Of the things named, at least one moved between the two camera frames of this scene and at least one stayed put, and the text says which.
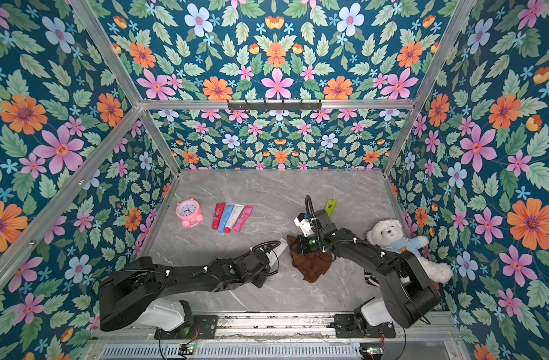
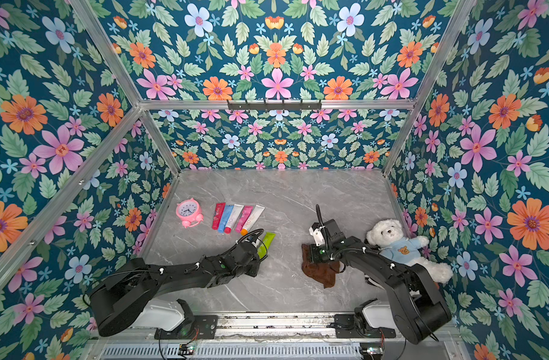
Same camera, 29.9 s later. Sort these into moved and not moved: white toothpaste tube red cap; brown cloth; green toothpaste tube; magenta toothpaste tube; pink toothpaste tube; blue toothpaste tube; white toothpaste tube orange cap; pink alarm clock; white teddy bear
Moved: white toothpaste tube orange cap; green toothpaste tube; brown cloth
Not moved: pink toothpaste tube; blue toothpaste tube; white teddy bear; white toothpaste tube red cap; magenta toothpaste tube; pink alarm clock
